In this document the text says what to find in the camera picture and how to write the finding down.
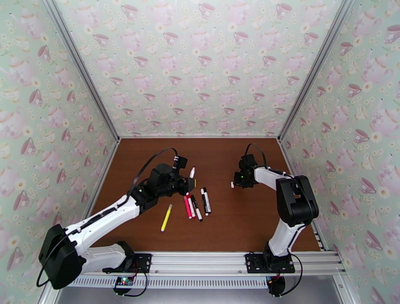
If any white barrel black marker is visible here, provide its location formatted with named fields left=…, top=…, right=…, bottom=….
left=200, top=188, right=210, bottom=217
left=190, top=194, right=204, bottom=222
left=203, top=186, right=212, bottom=215

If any yellow highlighter pen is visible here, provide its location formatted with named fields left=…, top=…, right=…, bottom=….
left=160, top=203, right=173, bottom=233

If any controller board with LED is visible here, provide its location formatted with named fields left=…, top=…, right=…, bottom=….
left=113, top=275, right=135, bottom=290

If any black controller board holder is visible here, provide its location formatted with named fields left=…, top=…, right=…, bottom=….
left=267, top=274, right=286, bottom=296

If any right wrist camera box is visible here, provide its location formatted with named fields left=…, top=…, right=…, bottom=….
left=239, top=153, right=258, bottom=171

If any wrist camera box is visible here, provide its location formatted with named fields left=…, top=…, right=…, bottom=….
left=239, top=153, right=258, bottom=171
left=173, top=156, right=189, bottom=172

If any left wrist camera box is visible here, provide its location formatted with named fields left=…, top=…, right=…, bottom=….
left=173, top=156, right=189, bottom=172

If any aluminium table edge rail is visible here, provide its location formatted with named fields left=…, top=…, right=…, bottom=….
left=279, top=139, right=326, bottom=251
left=79, top=139, right=121, bottom=220
left=118, top=134, right=281, bottom=140

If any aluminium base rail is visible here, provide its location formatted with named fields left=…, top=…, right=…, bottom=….
left=51, top=249, right=348, bottom=276

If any perforated metal cable tray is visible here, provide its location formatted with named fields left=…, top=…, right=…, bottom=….
left=67, top=275, right=270, bottom=289

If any black base cable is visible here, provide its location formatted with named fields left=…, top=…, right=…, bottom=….
left=282, top=253, right=304, bottom=296
left=112, top=271, right=148, bottom=297

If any aluminium frame post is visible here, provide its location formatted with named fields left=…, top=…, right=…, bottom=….
left=277, top=0, right=357, bottom=143
left=42, top=0, right=121, bottom=142

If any aluminium frame leg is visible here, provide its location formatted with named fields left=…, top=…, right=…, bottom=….
left=332, top=274, right=362, bottom=304
left=37, top=285, right=63, bottom=304

